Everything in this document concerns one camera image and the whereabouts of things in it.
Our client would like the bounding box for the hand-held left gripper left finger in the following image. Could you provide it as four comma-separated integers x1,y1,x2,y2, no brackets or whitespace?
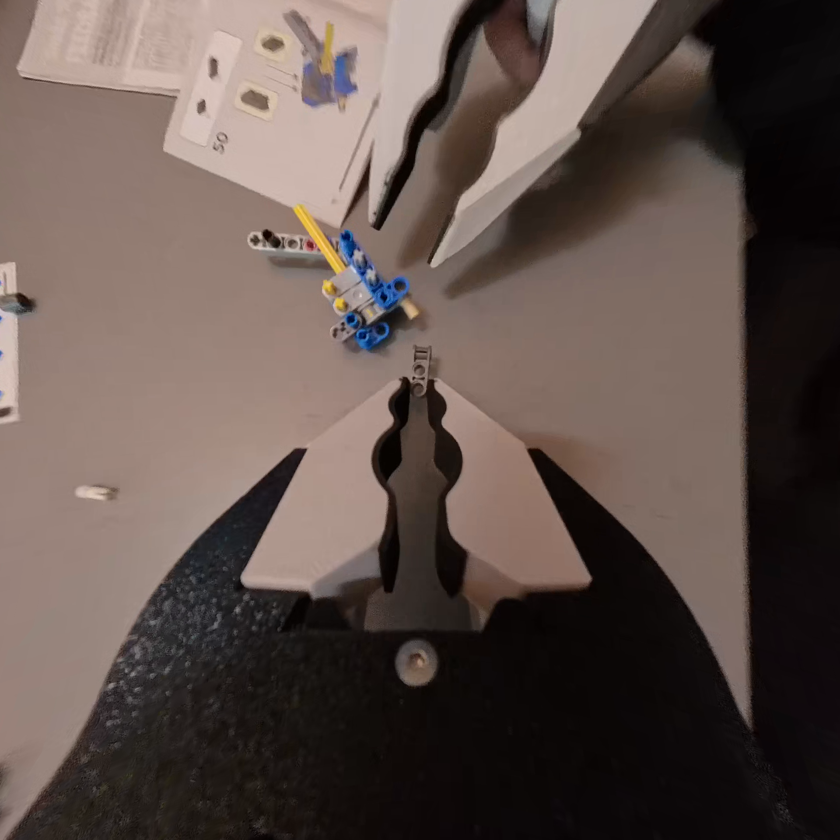
240,378,411,601

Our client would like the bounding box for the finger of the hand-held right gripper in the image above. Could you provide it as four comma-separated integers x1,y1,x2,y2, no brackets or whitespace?
367,0,473,231
427,0,723,269

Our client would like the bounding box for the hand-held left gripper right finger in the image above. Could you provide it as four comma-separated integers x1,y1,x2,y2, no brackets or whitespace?
420,378,593,601

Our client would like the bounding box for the blue grey lego sub-assembly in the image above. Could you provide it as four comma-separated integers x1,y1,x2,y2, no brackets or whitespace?
248,205,424,352

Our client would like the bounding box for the lego instruction booklet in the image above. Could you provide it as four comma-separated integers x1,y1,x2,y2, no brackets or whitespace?
163,0,388,227

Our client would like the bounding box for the lego sticker sheet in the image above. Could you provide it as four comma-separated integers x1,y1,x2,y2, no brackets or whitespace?
0,261,21,424

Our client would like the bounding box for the person's right hand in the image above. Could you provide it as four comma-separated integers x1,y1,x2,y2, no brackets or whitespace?
484,0,547,88

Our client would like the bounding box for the feedback leaflet with minifigure print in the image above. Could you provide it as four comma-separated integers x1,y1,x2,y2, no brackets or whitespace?
16,0,214,98

